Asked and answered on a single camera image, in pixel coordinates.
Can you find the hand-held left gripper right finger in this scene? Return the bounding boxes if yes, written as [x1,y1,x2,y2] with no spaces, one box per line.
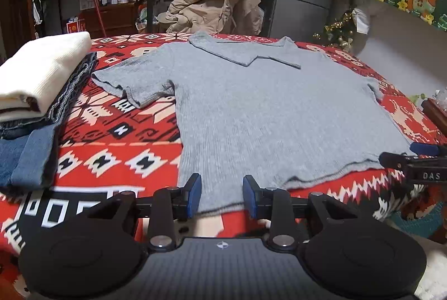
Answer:
[242,175,361,251]

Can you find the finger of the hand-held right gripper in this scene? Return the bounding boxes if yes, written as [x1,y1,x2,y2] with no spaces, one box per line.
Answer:
[410,142,447,158]
[379,151,447,185]

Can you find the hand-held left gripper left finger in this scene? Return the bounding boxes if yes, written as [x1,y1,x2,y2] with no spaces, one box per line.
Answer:
[85,173,203,251]

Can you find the grey knit shirt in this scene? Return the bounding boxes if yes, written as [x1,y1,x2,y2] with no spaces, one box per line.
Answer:
[91,30,418,217]

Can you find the wooden bedside table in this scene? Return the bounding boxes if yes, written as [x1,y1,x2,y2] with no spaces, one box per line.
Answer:
[420,98,447,128]

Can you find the red patterned blanket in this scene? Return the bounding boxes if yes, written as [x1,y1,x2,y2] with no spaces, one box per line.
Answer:
[0,32,447,300]

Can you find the grey padded headboard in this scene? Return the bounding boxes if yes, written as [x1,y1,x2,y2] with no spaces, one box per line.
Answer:
[349,0,447,102]

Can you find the white hanging bag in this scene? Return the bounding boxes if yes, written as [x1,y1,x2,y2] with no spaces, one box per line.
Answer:
[351,6,371,36]

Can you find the small tinsel tree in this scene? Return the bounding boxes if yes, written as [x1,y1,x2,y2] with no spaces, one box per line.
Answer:
[312,9,368,54]

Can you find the folded dark patterned garment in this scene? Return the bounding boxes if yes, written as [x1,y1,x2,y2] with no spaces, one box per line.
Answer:
[0,52,99,141]

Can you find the folded blue jeans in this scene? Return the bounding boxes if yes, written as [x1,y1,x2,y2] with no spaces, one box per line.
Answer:
[0,126,60,190]

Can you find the brown wooden drawer cabinet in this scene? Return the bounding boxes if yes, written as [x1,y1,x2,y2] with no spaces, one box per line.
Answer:
[79,0,139,39]

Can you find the folded white sweater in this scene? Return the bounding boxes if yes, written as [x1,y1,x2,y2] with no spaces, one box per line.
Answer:
[0,31,92,123]

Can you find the red white box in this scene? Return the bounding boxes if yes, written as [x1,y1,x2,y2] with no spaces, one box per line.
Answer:
[66,17,86,35]

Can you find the red broom stick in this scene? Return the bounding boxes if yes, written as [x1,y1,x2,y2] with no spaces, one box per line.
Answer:
[89,0,106,39]

